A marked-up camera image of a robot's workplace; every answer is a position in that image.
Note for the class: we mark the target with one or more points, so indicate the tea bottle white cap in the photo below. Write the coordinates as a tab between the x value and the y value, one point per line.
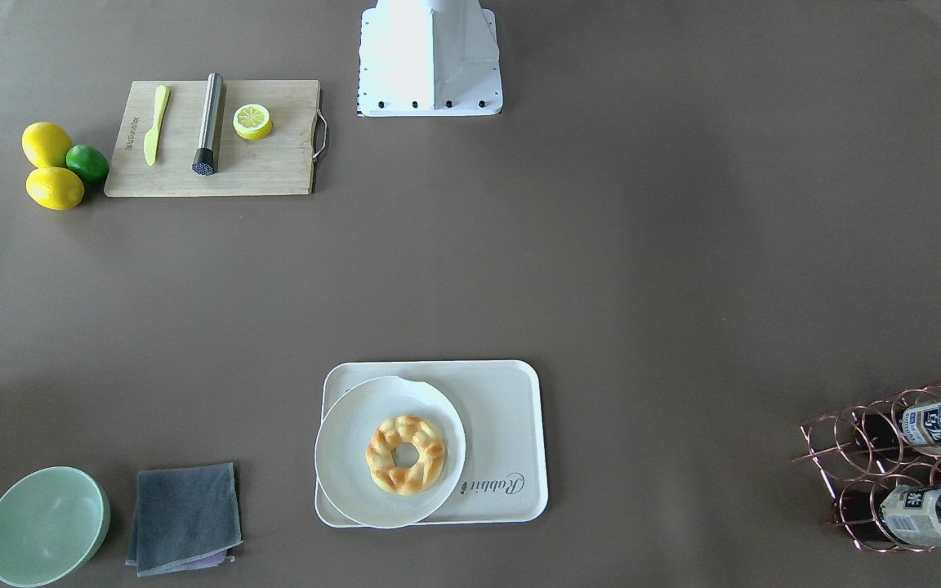
913	515

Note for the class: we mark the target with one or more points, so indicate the cream serving tray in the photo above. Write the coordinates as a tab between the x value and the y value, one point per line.
503	479

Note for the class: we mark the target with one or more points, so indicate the white round plate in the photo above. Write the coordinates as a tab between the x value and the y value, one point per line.
345	433

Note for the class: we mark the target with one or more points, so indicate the half lemon slice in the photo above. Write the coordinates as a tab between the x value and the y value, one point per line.
252	121

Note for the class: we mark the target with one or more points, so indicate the bamboo cutting board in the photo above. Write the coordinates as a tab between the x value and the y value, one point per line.
282	164

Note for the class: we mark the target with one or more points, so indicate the grey folded cloth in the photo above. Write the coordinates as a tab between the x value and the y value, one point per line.
184	519

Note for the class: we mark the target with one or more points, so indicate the yellow-green plastic knife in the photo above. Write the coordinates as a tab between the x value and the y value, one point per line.
151	139

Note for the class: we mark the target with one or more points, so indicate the green lime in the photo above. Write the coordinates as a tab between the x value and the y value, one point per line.
88	163

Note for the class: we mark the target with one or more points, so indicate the whole yellow lemon near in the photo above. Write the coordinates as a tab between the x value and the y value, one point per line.
55	188

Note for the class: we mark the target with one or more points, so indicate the whole yellow lemon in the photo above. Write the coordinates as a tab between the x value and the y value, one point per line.
46	144
55	188

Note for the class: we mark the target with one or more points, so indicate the whole yellow lemon far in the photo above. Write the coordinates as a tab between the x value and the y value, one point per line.
46	144

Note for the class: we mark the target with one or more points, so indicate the mint green bowl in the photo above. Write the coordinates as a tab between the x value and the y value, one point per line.
51	522

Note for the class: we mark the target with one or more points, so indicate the braided ring bread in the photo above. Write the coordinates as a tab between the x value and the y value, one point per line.
406	455

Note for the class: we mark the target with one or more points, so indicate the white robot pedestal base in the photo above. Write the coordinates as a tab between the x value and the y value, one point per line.
429	59

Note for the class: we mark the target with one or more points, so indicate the copper wire bottle rack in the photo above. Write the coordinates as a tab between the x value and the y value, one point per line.
862	455

